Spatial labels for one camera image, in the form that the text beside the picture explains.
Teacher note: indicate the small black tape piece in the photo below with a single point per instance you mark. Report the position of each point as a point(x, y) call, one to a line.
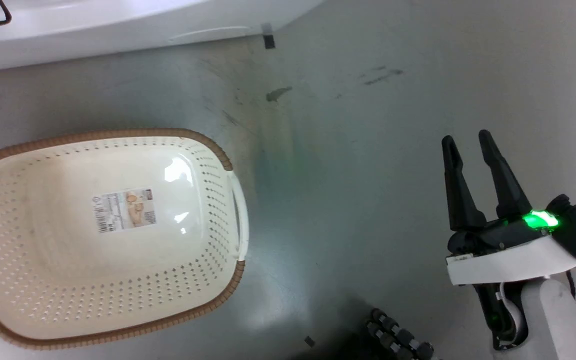
point(309, 341)

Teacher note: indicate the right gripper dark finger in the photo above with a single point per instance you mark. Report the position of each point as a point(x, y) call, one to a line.
point(505, 185)
point(460, 195)

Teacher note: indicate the black tape strip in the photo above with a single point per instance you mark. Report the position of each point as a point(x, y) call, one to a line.
point(268, 37)

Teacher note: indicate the printed product label sticker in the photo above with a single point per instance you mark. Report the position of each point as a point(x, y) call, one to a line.
point(124, 210)

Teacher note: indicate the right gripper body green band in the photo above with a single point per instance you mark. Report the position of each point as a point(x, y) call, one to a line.
point(503, 255)

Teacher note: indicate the cream perforated laundry basket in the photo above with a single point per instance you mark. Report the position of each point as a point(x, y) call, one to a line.
point(58, 280)

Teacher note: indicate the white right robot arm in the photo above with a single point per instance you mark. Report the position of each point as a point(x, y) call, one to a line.
point(563, 320)

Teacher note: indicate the white washing machine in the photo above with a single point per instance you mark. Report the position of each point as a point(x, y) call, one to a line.
point(93, 30)

